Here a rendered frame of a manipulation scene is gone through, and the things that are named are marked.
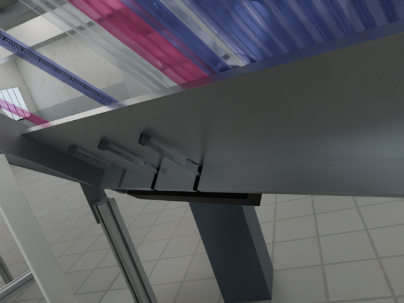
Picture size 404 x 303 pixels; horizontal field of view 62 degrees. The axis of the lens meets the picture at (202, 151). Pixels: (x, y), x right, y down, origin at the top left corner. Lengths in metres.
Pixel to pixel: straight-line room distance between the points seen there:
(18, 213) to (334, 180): 0.80
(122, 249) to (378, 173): 0.62
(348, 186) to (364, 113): 0.12
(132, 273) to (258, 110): 0.64
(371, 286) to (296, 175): 0.94
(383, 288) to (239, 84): 1.12
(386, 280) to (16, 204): 1.17
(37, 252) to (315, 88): 0.88
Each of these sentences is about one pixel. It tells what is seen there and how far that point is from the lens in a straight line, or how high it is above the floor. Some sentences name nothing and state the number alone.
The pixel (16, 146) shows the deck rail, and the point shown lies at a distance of 0.72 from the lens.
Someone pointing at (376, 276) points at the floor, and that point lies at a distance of 1.39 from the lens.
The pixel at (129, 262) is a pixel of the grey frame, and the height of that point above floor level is 0.48.
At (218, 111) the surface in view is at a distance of 0.36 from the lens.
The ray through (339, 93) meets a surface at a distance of 0.30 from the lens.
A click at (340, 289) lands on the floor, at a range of 1.35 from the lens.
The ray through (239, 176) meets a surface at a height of 0.70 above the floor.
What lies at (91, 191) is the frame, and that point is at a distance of 0.85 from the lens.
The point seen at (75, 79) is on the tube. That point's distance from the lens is 0.44.
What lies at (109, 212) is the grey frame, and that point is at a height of 0.62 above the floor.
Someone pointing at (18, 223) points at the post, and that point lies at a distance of 1.01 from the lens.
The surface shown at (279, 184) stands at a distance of 0.46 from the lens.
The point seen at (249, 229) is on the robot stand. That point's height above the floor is 0.29.
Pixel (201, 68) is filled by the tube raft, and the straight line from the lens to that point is 0.31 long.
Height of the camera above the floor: 0.87
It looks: 14 degrees down
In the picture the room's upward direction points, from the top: 19 degrees counter-clockwise
